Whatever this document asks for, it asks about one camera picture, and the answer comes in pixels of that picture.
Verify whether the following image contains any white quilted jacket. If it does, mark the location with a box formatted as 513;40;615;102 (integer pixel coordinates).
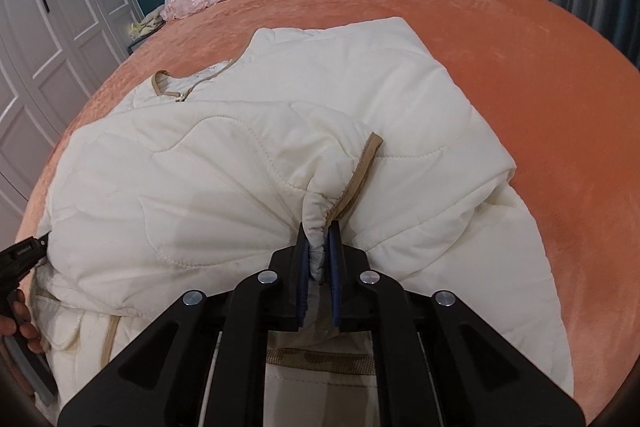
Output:
30;16;575;427

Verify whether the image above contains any orange fleece bed blanket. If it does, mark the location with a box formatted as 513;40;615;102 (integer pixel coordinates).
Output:
12;0;640;427

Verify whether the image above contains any white panelled wardrobe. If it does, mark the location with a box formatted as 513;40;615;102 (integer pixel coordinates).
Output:
0;0;146;218

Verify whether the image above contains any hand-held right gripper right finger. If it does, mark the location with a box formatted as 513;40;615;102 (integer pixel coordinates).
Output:
326;222;586;427

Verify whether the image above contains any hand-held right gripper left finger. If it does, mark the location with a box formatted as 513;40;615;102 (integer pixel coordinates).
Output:
57;223;313;427

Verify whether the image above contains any person's left hand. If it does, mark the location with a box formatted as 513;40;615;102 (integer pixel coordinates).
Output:
0;289;45;355

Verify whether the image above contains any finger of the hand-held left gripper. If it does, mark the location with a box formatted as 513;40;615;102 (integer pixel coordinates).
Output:
0;232;52;280

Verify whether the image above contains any yellowish cloth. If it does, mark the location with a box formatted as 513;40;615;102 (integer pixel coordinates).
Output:
129;4;167;40

